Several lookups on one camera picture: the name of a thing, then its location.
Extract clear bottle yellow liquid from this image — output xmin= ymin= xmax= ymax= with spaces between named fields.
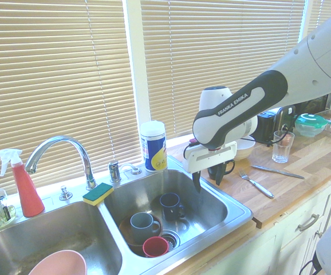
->
xmin=0 ymin=187 xmax=17 ymax=229

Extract cream kitchen cabinet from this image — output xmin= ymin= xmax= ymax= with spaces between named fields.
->
xmin=199 ymin=171 xmax=331 ymax=275

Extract silver table knife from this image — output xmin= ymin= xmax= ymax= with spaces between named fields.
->
xmin=250 ymin=165 xmax=306 ymax=180

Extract black ceramic mug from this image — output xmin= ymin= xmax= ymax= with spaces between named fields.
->
xmin=207 ymin=159 xmax=236 ymax=180

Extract brown wooden bowl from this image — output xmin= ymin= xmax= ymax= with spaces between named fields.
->
xmin=119 ymin=213 xmax=163 ymax=258

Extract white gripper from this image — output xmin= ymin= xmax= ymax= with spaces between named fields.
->
xmin=182 ymin=142 xmax=238 ymax=193

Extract black countertop appliance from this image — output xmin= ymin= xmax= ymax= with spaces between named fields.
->
xmin=300 ymin=91 xmax=331 ymax=114

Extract large white bowl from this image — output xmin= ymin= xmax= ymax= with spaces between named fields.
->
xmin=235 ymin=136 xmax=257 ymax=161

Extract metal drain strainer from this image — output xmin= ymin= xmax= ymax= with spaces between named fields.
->
xmin=161 ymin=229 xmax=181 ymax=248

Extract green lid food container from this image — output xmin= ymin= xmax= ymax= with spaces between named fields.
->
xmin=294 ymin=113 xmax=331 ymax=138

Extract red spray bottle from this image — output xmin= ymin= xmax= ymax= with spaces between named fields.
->
xmin=0 ymin=148 xmax=45 ymax=218

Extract clear drinking glass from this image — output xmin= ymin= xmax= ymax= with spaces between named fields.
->
xmin=272 ymin=130 xmax=295 ymax=164

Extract grey mug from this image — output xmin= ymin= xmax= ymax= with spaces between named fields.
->
xmin=129 ymin=212 xmax=162 ymax=245

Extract chrome sink faucet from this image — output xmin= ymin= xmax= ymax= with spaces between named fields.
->
xmin=24 ymin=135 xmax=98 ymax=191

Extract stainless steel double sink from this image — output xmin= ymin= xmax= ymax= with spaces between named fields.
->
xmin=0 ymin=162 xmax=254 ymax=275

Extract chrome sink knob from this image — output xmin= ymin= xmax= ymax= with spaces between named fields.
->
xmin=58 ymin=185 xmax=73 ymax=201

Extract red plastic cup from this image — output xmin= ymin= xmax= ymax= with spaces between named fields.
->
xmin=142 ymin=235 xmax=170 ymax=258

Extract metal drawer handle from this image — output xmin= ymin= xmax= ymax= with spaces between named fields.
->
xmin=298 ymin=213 xmax=320 ymax=232

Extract pink plastic bowl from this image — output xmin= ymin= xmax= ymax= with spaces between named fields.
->
xmin=27 ymin=249 xmax=88 ymax=275

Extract black chrome toaster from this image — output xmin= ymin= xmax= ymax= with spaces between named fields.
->
xmin=254 ymin=105 xmax=297 ymax=147

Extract yellow green sponge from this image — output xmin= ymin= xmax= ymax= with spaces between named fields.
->
xmin=82 ymin=182 xmax=114 ymax=206

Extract silver fork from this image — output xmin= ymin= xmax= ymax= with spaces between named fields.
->
xmin=238 ymin=169 xmax=275 ymax=199

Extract beige window blinds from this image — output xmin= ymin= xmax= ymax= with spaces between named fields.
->
xmin=140 ymin=0 xmax=305 ymax=138
xmin=308 ymin=0 xmax=331 ymax=44
xmin=0 ymin=0 xmax=143 ymax=195

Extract Lysol wipes canister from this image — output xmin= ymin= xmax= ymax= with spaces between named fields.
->
xmin=140 ymin=120 xmax=168 ymax=174

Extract navy blue mug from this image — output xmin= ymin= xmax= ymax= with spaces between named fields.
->
xmin=159 ymin=192 xmax=187 ymax=222

